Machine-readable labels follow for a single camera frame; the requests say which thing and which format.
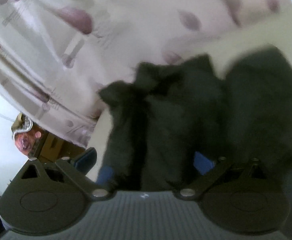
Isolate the patterned cloth bag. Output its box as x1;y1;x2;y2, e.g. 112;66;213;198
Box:
11;113;33;136

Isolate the black garment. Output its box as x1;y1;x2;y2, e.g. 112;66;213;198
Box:
98;45;292;193

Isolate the white patterned curtain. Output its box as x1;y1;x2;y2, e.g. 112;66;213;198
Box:
0;0;292;146

